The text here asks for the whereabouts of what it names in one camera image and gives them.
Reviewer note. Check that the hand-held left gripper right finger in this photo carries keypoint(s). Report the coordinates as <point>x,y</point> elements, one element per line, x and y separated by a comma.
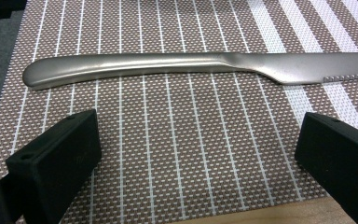
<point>338,161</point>

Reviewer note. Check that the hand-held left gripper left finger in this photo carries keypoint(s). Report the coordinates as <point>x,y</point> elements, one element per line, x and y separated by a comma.
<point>54,161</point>

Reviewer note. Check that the silver table knife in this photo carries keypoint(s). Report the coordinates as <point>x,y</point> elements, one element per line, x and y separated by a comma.
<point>155,67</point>

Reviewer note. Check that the brown woven striped placemat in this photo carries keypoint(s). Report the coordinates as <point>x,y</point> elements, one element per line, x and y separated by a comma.
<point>180,130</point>

